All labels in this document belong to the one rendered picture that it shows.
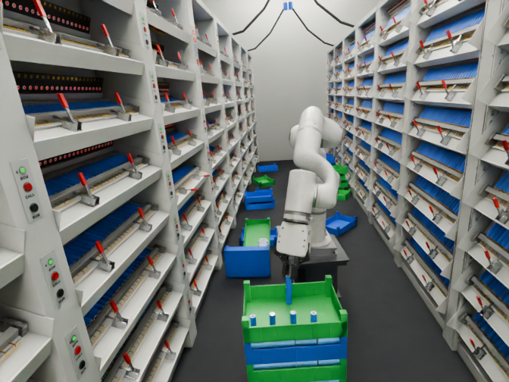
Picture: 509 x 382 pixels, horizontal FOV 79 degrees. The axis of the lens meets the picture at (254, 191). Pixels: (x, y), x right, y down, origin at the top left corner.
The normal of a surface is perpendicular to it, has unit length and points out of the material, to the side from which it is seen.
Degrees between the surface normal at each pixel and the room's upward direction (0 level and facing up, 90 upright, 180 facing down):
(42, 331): 90
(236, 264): 90
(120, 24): 90
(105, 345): 20
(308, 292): 90
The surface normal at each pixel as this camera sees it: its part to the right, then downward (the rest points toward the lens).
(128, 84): -0.09, 0.30
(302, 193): 0.00, -0.07
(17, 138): 0.99, -0.04
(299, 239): -0.38, -0.12
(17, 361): 0.27, -0.91
